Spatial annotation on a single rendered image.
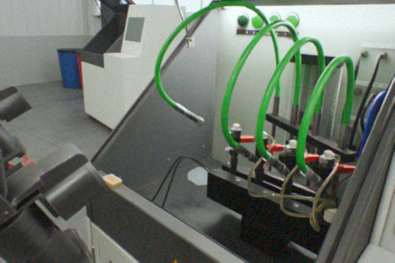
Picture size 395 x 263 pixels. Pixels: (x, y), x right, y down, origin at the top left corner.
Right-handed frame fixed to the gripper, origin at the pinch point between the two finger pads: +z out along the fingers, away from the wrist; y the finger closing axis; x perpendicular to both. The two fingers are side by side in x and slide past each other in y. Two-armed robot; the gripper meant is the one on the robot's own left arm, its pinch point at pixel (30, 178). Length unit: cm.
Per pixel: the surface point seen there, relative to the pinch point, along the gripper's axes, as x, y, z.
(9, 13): -103, 659, 3
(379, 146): -50, -57, 7
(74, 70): -132, 567, 138
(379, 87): -78, -44, 15
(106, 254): -1.6, -3.5, 31.8
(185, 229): -18.0, -32.4, 14.4
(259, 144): -36, -42, 1
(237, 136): -44, -25, 12
